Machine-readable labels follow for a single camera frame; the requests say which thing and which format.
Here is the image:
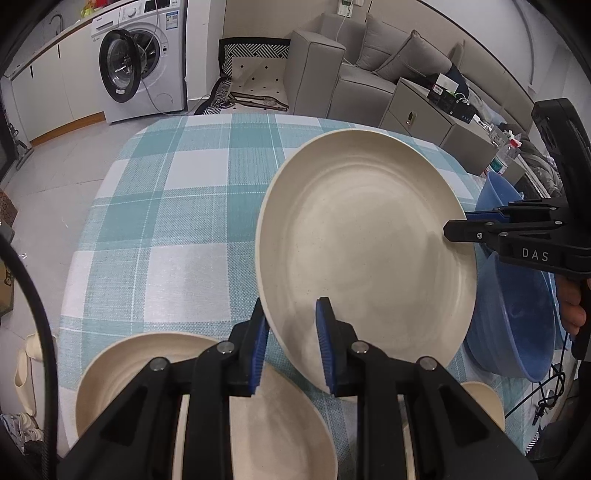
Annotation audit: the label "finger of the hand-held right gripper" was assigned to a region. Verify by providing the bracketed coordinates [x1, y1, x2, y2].
[465, 198, 571, 223]
[443, 216, 561, 266]

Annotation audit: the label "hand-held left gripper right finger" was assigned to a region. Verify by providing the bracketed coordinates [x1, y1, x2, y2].
[315, 298, 541, 480]

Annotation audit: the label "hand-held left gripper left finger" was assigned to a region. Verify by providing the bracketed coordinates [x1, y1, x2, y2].
[55, 298, 271, 480]

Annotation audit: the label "large cream plate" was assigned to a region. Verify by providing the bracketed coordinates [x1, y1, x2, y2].
[255, 129, 478, 395]

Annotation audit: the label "blue bowl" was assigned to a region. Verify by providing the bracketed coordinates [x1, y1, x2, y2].
[464, 171, 571, 383]

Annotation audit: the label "person's right hand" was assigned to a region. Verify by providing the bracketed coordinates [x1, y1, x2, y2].
[556, 275, 588, 341]

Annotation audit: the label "plastic water bottle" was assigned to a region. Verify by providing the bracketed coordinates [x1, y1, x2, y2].
[489, 141, 521, 179]

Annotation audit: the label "black box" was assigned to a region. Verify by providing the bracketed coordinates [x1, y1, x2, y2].
[427, 85, 476, 123]

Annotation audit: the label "grey side cabinet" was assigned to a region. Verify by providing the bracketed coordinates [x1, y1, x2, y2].
[379, 78, 499, 174]

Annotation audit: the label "teal checked tablecloth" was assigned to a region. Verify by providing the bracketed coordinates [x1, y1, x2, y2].
[58, 113, 527, 480]

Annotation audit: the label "grey cushion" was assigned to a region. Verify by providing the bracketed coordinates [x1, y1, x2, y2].
[374, 30, 453, 86]
[358, 14, 411, 70]

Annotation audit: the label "cream slipper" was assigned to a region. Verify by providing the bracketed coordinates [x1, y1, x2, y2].
[14, 350, 38, 417]
[25, 332, 59, 361]

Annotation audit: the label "grey sofa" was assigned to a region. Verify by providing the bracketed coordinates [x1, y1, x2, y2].
[283, 11, 467, 127]

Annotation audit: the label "white sneaker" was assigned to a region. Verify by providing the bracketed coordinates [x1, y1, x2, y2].
[0, 412, 43, 445]

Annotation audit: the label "white washing machine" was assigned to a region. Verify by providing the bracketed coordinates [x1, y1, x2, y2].
[90, 0, 188, 124]

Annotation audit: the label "grey mop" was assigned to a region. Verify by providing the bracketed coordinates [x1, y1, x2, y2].
[8, 128, 34, 172]

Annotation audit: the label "white kitchen counter cabinet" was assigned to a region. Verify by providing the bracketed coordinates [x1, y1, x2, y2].
[2, 18, 121, 144]

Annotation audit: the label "yellow and red containers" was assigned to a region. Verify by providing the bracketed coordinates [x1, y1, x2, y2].
[81, 0, 112, 19]

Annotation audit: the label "black cable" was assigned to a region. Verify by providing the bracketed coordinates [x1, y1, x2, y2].
[505, 332, 568, 445]
[0, 225, 60, 480]

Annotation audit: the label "white charging cable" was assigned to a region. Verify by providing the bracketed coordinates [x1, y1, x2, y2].
[336, 11, 354, 63]

